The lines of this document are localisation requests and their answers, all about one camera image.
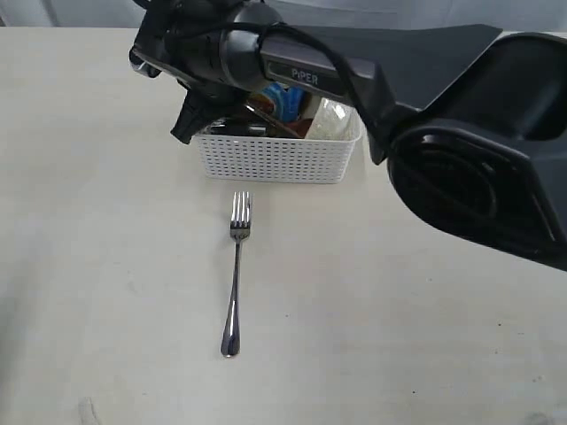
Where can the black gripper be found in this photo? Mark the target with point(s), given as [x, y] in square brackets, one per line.
[202, 106]

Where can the silver metal fork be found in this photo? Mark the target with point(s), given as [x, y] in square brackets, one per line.
[239, 231]

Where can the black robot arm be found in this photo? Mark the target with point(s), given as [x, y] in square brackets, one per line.
[471, 122]

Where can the silver foil packet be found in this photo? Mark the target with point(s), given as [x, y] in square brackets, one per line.
[236, 128]

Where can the white perforated plastic basket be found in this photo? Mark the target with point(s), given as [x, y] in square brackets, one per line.
[268, 159]

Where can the blue chips bag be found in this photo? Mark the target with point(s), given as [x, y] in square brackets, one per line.
[280, 101]

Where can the white speckled bowl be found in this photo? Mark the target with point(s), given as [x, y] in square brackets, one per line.
[331, 122]

